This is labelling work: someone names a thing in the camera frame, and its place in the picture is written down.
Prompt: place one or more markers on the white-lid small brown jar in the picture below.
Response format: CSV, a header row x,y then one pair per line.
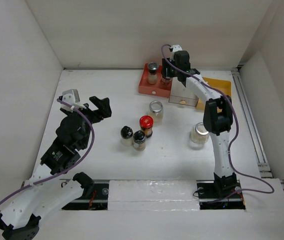
x,y
165,82

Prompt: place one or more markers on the silver-lid clear glass jar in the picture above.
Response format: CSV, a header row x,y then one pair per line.
x,y
199,135

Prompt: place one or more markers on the open clear glass jar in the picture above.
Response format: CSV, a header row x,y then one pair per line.
x,y
156,110

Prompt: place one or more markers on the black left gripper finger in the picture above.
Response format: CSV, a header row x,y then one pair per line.
x,y
103,107
93,116

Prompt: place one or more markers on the silver-cap white spice shaker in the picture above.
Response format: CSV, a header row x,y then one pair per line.
x,y
152,73

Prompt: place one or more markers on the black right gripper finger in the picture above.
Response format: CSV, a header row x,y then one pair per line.
x,y
166,68
173,72

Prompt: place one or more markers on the black-cap white spice bottle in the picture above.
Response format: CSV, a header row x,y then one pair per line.
x,y
126,136

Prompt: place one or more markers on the red plastic bin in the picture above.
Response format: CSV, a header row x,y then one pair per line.
x,y
155,90

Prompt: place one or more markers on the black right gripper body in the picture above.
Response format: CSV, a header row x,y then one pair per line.
x,y
176,71

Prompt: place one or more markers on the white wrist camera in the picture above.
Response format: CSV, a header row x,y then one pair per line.
x,y
175,48
72,98

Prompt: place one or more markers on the yellow plastic bin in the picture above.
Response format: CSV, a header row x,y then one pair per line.
x,y
222,85

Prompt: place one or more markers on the red-lid dark sauce jar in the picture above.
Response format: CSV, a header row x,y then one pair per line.
x,y
146,123

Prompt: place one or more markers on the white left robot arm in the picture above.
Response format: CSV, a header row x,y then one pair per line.
x,y
22,211

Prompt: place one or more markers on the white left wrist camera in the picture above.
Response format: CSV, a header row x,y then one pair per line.
x,y
72,98

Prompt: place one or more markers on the clear plastic bin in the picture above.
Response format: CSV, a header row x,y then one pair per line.
x,y
181,95

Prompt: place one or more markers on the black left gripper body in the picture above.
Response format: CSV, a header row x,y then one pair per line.
x,y
86,138

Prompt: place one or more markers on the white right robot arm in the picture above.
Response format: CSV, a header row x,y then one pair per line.
x,y
217,119

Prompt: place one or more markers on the black-cap brown spice bottle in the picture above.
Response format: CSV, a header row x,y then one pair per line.
x,y
139,140

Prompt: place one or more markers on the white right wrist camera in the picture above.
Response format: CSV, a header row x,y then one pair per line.
x,y
175,48

